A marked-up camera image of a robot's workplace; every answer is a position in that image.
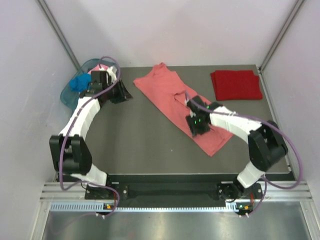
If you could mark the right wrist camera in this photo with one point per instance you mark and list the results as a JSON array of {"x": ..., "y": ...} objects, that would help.
[{"x": 194, "y": 110}]

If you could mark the teal plastic basket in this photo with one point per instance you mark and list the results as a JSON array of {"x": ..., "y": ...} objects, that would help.
[{"x": 69, "y": 97}]

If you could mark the light pink t-shirt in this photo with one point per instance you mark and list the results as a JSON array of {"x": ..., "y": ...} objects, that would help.
[{"x": 98, "y": 67}]

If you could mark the blue t-shirt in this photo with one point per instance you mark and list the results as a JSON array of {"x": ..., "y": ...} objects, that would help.
[{"x": 80, "y": 83}]

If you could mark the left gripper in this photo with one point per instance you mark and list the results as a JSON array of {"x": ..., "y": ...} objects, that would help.
[{"x": 123, "y": 94}]

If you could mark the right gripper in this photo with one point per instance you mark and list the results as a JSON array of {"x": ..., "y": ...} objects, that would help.
[{"x": 194, "y": 130}]

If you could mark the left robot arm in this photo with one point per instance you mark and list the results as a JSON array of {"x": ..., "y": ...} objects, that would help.
[{"x": 69, "y": 151}]

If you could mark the slotted cable duct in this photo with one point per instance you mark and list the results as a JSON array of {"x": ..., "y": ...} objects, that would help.
[{"x": 108, "y": 206}]

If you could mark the right aluminium corner post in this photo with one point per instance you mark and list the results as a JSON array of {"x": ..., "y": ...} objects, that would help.
[{"x": 294, "y": 11}]

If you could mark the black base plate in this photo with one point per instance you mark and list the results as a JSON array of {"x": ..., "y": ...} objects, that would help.
[{"x": 175, "y": 190}]

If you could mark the aluminium corner post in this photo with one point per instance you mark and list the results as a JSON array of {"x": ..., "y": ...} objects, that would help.
[
  {"x": 58, "y": 32},
  {"x": 294, "y": 11}
]

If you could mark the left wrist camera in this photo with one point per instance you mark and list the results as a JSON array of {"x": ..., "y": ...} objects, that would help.
[{"x": 102, "y": 79}]

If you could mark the left aluminium corner post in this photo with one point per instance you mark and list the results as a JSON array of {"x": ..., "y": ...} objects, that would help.
[{"x": 58, "y": 32}]

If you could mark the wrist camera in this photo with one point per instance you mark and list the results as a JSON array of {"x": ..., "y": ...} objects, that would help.
[
  {"x": 102, "y": 79},
  {"x": 194, "y": 110}
]

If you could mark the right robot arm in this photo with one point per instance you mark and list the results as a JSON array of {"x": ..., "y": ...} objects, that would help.
[{"x": 266, "y": 146}]

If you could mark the folded red t-shirt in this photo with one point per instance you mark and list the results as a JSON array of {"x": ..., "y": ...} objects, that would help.
[{"x": 236, "y": 85}]

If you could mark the salmon pink t-shirt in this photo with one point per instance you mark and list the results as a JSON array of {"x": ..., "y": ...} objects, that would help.
[{"x": 166, "y": 91}]

